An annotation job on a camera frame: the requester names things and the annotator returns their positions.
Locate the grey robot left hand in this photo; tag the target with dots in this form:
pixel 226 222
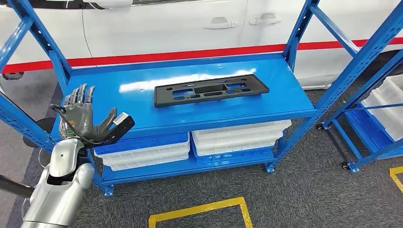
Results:
pixel 77 119

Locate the black plastic plate frame part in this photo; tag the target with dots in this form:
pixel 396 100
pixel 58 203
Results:
pixel 162 97

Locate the blue metal shelf rack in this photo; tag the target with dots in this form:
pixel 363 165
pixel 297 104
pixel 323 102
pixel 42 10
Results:
pixel 110 104
pixel 374 156

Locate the black round floor base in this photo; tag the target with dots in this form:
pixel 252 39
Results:
pixel 45 124

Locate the white car red stripe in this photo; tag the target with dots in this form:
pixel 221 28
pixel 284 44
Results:
pixel 157 28

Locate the blue plastic crate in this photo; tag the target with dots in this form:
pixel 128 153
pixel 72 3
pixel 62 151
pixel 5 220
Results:
pixel 365 132
pixel 233 157

